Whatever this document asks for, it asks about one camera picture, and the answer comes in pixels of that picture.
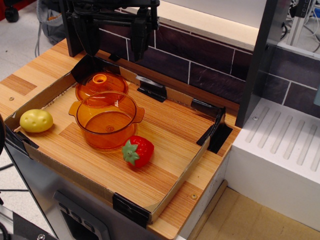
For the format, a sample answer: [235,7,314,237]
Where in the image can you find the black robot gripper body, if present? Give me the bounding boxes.
[65,0,160,32]

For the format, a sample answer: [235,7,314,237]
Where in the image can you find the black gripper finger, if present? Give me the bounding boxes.
[130,18,150,62]
[74,21,100,57]

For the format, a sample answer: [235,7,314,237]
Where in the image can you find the yellow toy potato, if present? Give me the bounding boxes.
[19,109,54,133]

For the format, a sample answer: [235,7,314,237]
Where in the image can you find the orange transparent pot lid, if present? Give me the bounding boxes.
[75,72,128,101]

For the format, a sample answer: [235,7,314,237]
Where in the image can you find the orange transparent plastic pot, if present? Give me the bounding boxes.
[68,91,145,150]

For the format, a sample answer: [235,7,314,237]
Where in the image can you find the cardboard fence with black tape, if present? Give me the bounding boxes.
[0,50,240,239]

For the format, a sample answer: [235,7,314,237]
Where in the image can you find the grey fabric bag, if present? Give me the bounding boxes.
[36,0,66,45]

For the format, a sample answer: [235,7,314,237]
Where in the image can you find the black caster wheel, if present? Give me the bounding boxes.
[4,6,19,23]

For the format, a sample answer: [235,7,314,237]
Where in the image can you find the red toy strawberry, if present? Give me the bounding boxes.
[121,135,155,168]

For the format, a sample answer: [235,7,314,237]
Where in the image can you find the white toy sink drainboard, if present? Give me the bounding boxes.
[225,99,320,230]

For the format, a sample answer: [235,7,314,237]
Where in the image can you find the dark grey vertical post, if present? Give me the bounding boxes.
[235,0,290,128]

